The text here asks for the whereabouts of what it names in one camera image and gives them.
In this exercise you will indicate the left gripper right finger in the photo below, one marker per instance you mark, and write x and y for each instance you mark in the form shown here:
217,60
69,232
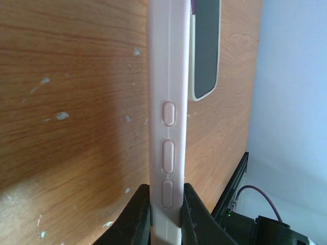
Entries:
197,224

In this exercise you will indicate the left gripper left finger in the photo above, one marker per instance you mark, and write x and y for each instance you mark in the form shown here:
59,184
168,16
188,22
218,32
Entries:
133,226

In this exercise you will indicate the white phone case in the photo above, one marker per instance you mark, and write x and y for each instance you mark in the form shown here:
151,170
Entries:
192,76

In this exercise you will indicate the pink phone case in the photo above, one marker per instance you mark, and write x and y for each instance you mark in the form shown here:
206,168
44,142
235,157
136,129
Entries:
168,40

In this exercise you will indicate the pink phone black screen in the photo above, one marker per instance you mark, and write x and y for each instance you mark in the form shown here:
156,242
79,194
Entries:
207,51

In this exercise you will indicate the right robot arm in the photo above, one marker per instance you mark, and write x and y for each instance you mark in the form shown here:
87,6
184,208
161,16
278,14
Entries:
262,230

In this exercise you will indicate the black aluminium frame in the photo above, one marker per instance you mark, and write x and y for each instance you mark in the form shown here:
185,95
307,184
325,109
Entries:
228,196

